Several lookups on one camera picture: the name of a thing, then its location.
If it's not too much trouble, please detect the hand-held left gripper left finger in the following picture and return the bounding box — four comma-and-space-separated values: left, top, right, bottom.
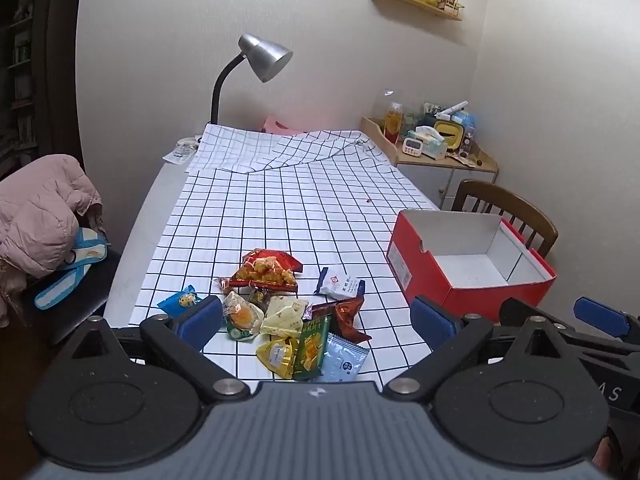
62, 296, 249, 405

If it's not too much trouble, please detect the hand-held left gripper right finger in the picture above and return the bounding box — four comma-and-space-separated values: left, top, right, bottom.
384, 296, 577, 405

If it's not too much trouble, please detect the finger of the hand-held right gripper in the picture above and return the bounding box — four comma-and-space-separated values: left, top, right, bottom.
500, 297, 640, 361
574, 297, 640, 345

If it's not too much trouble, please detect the red cardboard box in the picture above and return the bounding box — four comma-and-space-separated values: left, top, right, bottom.
386, 210, 557, 324

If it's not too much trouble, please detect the cream snack packet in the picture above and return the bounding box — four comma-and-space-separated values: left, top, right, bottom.
259, 295, 310, 337

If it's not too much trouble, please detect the red snack bag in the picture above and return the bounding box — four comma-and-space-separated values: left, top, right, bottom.
228, 248, 305, 295

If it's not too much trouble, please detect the yellow snack packet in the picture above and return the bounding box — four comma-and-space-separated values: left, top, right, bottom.
255, 335, 300, 380

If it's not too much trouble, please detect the dark red snack packet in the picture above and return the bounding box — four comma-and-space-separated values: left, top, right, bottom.
310, 296, 374, 344

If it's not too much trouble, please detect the light blue snack packet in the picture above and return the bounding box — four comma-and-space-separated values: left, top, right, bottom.
319, 332, 370, 382

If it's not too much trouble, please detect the white snack packet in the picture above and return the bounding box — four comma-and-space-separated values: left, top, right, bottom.
313, 267, 366, 301

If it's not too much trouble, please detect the green snack packet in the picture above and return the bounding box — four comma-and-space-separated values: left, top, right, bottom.
292, 313, 332, 381

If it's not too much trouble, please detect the person's right hand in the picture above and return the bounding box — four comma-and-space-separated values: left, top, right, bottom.
592, 432, 627, 479

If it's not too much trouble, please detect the clear orange pastry packet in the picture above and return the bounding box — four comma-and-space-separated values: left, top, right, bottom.
222, 290, 265, 342

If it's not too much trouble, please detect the brown wooden chair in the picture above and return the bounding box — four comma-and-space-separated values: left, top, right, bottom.
450, 179, 559, 259

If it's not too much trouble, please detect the black chair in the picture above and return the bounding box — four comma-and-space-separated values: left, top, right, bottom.
20, 199, 124, 347

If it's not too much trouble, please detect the wooden corner cabinet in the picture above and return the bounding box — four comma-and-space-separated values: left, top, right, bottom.
360, 116, 500, 211

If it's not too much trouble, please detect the checked white tablecloth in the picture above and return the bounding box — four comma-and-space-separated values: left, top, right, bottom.
131, 122, 442, 397

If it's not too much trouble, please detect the clear plastic packet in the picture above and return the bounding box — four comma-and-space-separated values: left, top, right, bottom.
163, 136, 202, 165

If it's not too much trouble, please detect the pink padded jacket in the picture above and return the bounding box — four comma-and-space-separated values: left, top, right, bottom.
0, 155, 105, 328

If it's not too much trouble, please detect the orange drink bottle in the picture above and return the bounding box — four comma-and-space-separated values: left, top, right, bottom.
383, 101, 404, 144

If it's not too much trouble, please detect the white tube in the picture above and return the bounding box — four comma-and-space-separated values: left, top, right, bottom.
433, 100, 469, 121

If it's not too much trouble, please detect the pink object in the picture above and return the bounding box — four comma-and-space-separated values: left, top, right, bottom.
262, 115, 304, 135

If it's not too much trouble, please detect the silver desk lamp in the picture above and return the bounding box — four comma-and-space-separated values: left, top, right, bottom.
210, 34, 295, 126

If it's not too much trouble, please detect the dark bookshelf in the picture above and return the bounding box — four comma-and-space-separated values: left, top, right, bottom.
0, 0, 42, 177

